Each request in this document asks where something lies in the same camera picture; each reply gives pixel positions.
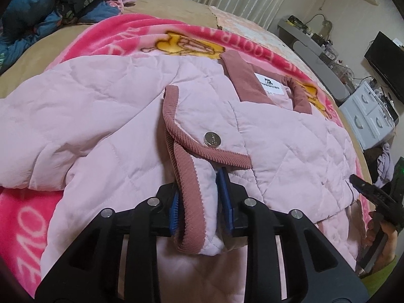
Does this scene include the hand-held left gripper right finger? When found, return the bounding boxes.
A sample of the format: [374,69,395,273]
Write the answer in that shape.
[216,166,370,303]

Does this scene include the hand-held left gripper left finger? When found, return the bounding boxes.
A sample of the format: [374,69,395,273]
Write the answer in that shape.
[34,181,182,303]

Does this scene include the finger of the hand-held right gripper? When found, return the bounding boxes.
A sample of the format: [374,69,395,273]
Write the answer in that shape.
[349,174,396,210]

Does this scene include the pink quilted jacket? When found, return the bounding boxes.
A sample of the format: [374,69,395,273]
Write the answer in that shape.
[0,53,363,303]

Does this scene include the person's right hand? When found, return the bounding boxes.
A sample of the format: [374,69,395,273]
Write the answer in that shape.
[366,219,400,261]

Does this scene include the purple cloth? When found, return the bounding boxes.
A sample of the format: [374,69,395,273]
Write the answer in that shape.
[376,143,394,181]

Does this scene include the white drawer cabinet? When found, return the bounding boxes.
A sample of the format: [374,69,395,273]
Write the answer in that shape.
[339,80,396,151]

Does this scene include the black monitor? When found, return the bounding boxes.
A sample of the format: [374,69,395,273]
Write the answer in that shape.
[364,31,404,93]

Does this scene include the grey cluttered shelf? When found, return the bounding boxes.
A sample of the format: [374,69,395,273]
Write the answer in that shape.
[277,14,351,103]

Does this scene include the pink printed blanket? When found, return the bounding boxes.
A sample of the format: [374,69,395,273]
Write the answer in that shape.
[0,13,373,303]

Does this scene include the pale floral bedspread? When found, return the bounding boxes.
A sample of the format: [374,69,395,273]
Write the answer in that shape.
[210,6,319,76]

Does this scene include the blue floral duvet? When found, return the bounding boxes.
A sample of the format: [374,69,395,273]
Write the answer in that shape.
[0,0,139,67]

